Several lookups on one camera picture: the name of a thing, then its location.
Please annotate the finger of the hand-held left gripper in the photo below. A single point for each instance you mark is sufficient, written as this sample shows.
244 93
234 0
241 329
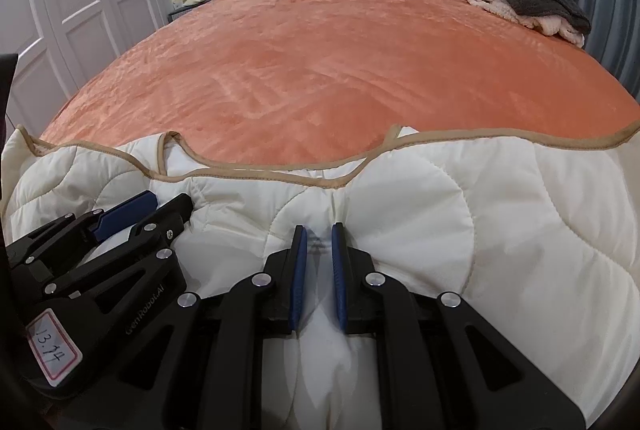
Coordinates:
125 215
150 260

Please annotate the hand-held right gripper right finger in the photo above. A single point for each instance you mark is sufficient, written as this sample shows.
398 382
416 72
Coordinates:
340 272

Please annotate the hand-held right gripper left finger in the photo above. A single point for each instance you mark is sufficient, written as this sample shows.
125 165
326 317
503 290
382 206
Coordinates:
299 272

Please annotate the white quilted jacket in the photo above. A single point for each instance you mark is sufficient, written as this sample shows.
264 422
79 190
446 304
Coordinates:
500 235

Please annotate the orange plush blanket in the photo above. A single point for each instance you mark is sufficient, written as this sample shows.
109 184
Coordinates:
325 74

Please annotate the grey nightstand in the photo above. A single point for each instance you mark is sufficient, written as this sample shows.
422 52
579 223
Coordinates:
180 15

